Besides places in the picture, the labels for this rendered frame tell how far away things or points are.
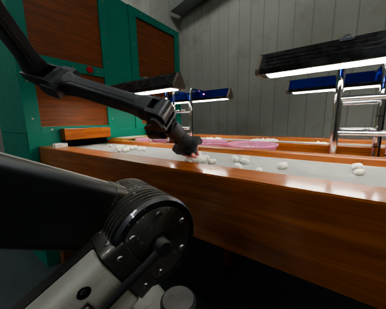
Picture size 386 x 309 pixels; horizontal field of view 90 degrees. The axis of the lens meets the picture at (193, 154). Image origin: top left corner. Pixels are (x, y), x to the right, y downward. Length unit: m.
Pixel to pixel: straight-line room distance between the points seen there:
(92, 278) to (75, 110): 1.31
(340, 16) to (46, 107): 2.72
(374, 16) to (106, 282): 2.73
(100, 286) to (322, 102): 2.59
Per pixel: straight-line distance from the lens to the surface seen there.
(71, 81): 0.75
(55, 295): 0.28
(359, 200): 0.42
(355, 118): 2.58
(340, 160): 0.83
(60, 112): 1.47
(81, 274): 0.27
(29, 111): 1.40
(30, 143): 1.40
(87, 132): 1.44
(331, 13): 2.86
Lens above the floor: 0.89
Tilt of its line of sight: 10 degrees down
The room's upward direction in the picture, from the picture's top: 1 degrees counter-clockwise
